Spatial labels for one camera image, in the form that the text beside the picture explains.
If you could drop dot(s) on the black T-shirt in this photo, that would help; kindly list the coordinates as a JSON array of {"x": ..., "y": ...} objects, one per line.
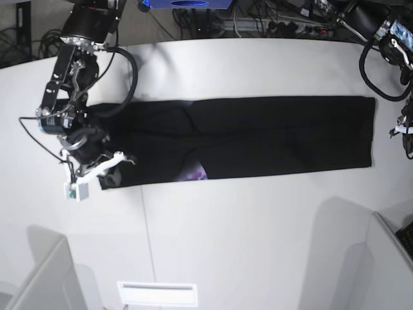
[{"x": 225, "y": 138}]

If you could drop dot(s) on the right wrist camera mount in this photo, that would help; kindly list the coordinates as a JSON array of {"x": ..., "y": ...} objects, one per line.
[{"x": 76, "y": 187}]

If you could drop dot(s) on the black keyboard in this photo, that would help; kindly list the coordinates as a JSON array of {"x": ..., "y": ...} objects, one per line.
[{"x": 405, "y": 236}]

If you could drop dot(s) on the white power strip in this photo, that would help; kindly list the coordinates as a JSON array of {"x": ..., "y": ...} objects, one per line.
[{"x": 283, "y": 27}]

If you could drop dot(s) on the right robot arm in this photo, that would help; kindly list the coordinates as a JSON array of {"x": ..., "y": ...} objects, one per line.
[{"x": 64, "y": 108}]

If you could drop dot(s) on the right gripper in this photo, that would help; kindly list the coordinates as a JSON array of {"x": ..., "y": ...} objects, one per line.
[{"x": 95, "y": 153}]

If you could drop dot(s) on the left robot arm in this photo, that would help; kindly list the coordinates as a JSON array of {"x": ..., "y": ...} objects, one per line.
[{"x": 379, "y": 25}]

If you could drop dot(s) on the black vertical bar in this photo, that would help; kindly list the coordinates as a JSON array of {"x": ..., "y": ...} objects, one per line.
[{"x": 23, "y": 24}]

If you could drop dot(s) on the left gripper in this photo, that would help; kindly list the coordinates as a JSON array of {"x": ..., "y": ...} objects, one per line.
[{"x": 403, "y": 124}]

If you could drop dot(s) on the white right partition panel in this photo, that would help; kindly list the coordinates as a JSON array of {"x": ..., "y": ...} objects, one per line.
[{"x": 356, "y": 261}]

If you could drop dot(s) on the white partition panel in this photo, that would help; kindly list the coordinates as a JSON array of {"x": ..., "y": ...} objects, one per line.
[
  {"x": 356, "y": 261},
  {"x": 55, "y": 281}
]

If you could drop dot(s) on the white left partition panel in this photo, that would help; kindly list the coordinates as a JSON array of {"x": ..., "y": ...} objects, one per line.
[{"x": 55, "y": 281}]

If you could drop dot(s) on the blue box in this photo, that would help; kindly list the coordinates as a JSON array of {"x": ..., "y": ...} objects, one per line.
[{"x": 176, "y": 4}]

